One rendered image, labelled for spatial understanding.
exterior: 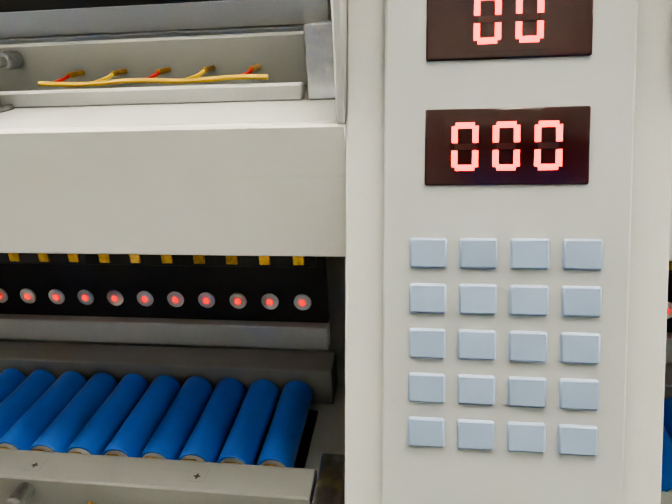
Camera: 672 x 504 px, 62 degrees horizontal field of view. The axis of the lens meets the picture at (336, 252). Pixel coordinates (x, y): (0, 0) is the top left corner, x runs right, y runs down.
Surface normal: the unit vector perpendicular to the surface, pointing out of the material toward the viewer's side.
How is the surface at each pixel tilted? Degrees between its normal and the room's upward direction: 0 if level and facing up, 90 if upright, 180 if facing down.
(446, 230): 90
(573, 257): 90
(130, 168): 111
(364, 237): 90
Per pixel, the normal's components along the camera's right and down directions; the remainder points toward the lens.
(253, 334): -0.13, 0.40
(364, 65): -0.14, 0.05
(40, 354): -0.04, -0.92
